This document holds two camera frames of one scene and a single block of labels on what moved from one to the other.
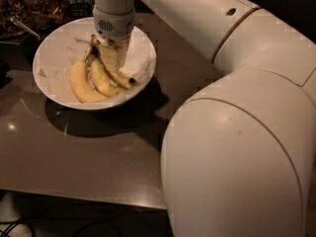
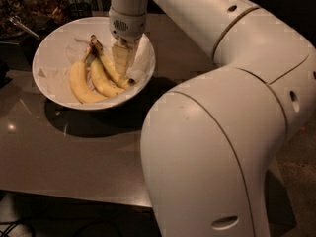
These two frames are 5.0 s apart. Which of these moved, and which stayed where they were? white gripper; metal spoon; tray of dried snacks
Moved: white gripper
Stayed: metal spoon; tray of dried snacks
